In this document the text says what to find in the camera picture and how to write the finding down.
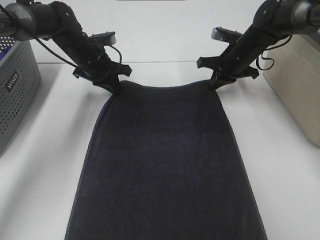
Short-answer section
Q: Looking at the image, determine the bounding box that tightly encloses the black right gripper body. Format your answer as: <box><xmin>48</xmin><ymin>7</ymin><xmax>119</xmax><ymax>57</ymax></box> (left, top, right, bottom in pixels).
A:
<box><xmin>196</xmin><ymin>44</ymin><xmax>260</xmax><ymax>79</ymax></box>

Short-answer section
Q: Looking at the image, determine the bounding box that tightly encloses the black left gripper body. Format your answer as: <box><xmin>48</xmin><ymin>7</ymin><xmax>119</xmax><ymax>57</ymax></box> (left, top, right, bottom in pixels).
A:
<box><xmin>72</xmin><ymin>47</ymin><xmax>132</xmax><ymax>85</ymax></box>

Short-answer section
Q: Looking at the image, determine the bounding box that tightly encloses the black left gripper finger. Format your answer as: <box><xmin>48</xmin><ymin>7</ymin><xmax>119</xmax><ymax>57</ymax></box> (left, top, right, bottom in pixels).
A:
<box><xmin>94</xmin><ymin>81</ymin><xmax>115</xmax><ymax>94</ymax></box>
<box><xmin>109</xmin><ymin>74</ymin><xmax>123</xmax><ymax>95</ymax></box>

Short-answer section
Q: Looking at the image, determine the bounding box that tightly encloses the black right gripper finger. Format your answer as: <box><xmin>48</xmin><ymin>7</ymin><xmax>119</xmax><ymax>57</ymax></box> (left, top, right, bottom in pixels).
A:
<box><xmin>209</xmin><ymin>72</ymin><xmax>221</xmax><ymax>90</ymax></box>
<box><xmin>216</xmin><ymin>77</ymin><xmax>237</xmax><ymax>89</ymax></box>

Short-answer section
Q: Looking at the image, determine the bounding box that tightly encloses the dark grey towel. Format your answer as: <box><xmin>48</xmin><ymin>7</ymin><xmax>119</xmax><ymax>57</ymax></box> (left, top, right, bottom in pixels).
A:
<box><xmin>65</xmin><ymin>80</ymin><xmax>267</xmax><ymax>240</ymax></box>

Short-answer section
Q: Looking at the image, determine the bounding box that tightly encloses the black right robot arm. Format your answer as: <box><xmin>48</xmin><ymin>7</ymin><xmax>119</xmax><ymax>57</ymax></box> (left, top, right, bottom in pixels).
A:
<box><xmin>196</xmin><ymin>0</ymin><xmax>320</xmax><ymax>90</ymax></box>

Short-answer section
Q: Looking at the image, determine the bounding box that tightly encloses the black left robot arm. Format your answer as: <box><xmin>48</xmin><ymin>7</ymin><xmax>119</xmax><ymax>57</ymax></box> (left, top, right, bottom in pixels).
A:
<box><xmin>0</xmin><ymin>0</ymin><xmax>132</xmax><ymax>95</ymax></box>

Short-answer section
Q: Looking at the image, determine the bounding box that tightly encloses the beige storage box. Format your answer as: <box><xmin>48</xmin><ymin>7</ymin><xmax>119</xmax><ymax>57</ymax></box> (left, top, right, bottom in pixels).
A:
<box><xmin>263</xmin><ymin>35</ymin><xmax>320</xmax><ymax>146</ymax></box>

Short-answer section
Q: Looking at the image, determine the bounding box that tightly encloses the grey perforated laundry basket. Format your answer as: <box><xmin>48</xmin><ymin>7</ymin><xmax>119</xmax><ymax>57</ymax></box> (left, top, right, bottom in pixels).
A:
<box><xmin>0</xmin><ymin>36</ymin><xmax>41</xmax><ymax>152</ymax></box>

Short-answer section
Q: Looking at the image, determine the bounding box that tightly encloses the blue cloth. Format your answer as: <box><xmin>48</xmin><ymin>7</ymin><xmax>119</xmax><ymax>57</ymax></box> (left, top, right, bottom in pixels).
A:
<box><xmin>0</xmin><ymin>46</ymin><xmax>12</xmax><ymax>60</ymax></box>

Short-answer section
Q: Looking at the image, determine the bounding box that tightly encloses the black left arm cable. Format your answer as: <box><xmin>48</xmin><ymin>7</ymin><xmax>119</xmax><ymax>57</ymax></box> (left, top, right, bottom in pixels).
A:
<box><xmin>0</xmin><ymin>4</ymin><xmax>123</xmax><ymax>70</ymax></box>

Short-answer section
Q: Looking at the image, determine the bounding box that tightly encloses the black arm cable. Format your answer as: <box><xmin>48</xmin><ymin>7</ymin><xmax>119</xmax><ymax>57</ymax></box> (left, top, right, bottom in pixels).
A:
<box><xmin>0</xmin><ymin>4</ymin><xmax>123</xmax><ymax>70</ymax></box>
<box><xmin>254</xmin><ymin>34</ymin><xmax>293</xmax><ymax>72</ymax></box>

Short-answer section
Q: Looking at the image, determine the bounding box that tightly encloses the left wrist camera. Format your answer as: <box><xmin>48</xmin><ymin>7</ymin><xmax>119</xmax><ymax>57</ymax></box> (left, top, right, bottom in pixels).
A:
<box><xmin>89</xmin><ymin>31</ymin><xmax>117</xmax><ymax>46</ymax></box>

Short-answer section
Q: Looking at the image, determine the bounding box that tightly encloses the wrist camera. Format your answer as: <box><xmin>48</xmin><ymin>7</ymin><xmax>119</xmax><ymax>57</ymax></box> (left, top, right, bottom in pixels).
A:
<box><xmin>89</xmin><ymin>31</ymin><xmax>117</xmax><ymax>46</ymax></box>
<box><xmin>211</xmin><ymin>26</ymin><xmax>243</xmax><ymax>44</ymax></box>

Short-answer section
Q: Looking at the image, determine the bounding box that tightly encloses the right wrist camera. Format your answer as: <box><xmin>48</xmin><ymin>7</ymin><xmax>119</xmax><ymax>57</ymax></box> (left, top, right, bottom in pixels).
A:
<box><xmin>211</xmin><ymin>26</ymin><xmax>243</xmax><ymax>44</ymax></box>

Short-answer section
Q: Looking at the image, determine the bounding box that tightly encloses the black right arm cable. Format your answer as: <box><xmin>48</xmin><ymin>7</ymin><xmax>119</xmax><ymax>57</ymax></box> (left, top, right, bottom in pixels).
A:
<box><xmin>254</xmin><ymin>34</ymin><xmax>293</xmax><ymax>72</ymax></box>

